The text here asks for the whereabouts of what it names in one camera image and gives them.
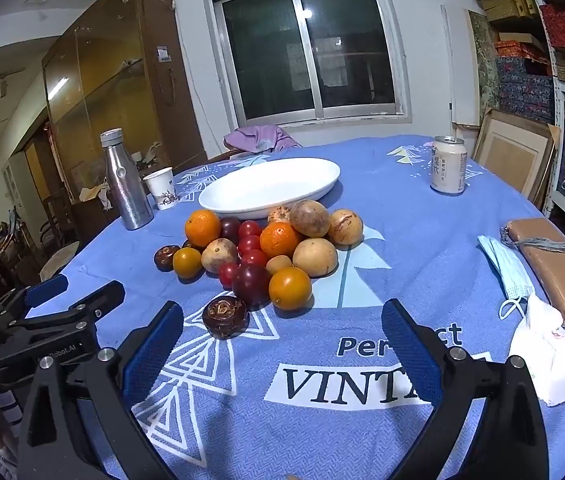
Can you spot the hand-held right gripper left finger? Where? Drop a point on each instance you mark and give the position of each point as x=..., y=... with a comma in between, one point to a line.
x=155, y=347

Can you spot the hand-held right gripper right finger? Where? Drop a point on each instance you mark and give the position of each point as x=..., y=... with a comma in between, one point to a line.
x=410, y=355

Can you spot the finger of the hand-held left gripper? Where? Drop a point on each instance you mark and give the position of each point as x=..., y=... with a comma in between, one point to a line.
x=90, y=306
x=47, y=289

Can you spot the large dark wrinkled passion fruit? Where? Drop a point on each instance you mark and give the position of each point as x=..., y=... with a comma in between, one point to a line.
x=225, y=317

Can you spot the small orange-yellow tomato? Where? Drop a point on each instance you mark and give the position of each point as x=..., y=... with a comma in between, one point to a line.
x=187, y=262

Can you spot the speckled tan fruit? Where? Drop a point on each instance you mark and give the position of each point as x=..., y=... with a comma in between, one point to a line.
x=219, y=255

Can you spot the large dark red plum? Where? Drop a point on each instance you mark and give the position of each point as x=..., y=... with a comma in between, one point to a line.
x=251, y=284

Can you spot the orange mandarin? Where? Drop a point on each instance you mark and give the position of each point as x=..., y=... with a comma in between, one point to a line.
x=280, y=239
x=202, y=227

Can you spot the smooth tan round fruit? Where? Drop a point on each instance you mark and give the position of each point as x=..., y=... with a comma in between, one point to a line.
x=315, y=257

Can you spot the large orange-yellow tomato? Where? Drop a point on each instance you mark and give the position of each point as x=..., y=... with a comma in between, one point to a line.
x=290, y=287

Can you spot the small dark plum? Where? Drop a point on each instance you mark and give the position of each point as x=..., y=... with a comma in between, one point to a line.
x=230, y=230

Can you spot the striped peach-coloured fruit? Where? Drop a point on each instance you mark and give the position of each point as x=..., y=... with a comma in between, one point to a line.
x=345, y=226

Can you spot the red cherry tomato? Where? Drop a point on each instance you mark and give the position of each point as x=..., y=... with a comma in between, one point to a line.
x=248, y=245
x=228, y=272
x=255, y=258
x=250, y=228

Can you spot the brown speckled fruit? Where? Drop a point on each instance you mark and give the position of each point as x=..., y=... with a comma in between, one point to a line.
x=310, y=218

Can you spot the small striped tan fruit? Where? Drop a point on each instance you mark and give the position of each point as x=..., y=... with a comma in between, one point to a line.
x=280, y=215

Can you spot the white oval plate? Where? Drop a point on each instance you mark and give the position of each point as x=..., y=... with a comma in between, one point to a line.
x=262, y=187

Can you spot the white stool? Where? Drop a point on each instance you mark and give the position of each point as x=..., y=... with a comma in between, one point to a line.
x=60, y=260

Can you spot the dark wooden chair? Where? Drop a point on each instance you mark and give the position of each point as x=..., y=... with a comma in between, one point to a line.
x=57, y=215

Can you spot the silver metal bottle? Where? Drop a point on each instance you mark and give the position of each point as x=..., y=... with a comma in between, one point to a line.
x=130, y=190

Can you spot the blue face mask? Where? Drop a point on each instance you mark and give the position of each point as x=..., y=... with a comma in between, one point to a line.
x=507, y=270

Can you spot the crumpled white tissue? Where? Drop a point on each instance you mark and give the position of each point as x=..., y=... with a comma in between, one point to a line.
x=545, y=360

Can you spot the white paper cup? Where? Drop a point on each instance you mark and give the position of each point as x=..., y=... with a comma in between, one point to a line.
x=160, y=187

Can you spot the blue printed tablecloth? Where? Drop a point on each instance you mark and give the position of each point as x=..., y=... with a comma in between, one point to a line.
x=412, y=210

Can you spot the small tan longan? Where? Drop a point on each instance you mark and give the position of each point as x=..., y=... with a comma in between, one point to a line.
x=278, y=264

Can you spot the brown leather case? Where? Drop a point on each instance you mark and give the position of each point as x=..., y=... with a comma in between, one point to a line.
x=557, y=275

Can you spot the beige drink can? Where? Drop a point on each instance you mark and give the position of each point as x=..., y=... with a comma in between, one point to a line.
x=447, y=170

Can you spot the wooden glass cabinet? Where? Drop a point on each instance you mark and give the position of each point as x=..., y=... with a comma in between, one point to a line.
x=107, y=75

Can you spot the purple cloth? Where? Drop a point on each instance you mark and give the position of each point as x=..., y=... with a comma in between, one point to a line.
x=262, y=137

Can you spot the white label sticker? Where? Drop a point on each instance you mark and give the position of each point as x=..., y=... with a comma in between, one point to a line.
x=163, y=54

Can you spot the stack of patterned boxes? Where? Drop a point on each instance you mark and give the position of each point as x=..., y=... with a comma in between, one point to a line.
x=522, y=85

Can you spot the white board panel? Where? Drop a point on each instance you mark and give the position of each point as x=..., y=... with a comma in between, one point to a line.
x=457, y=60

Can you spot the green patterned panel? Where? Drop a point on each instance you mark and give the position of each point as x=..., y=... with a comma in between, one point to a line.
x=482, y=60

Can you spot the sliding glass window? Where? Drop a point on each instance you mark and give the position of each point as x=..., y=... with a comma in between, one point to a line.
x=307, y=50

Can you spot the wooden picture frame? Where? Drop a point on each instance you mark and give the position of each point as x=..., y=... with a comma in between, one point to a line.
x=512, y=152

